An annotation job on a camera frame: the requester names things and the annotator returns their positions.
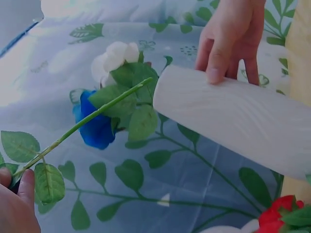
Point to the white artificial flower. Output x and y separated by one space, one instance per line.
223 229

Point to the blue rose with green leaves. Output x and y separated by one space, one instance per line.
97 131

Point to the person's left hand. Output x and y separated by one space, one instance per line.
17 211

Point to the red rose with green leaves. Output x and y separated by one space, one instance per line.
272 213

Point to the green stem with leaves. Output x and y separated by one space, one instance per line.
80 124

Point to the person's left fingers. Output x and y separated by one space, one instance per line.
27 184

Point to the person's right hand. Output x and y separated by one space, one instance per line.
240 26

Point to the person's right fingers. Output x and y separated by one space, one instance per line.
251 70

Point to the white ribbed vase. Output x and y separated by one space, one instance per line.
218 114

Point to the white rose with green leaves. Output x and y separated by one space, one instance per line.
116 55

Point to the person's right thumb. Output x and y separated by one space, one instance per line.
217 59

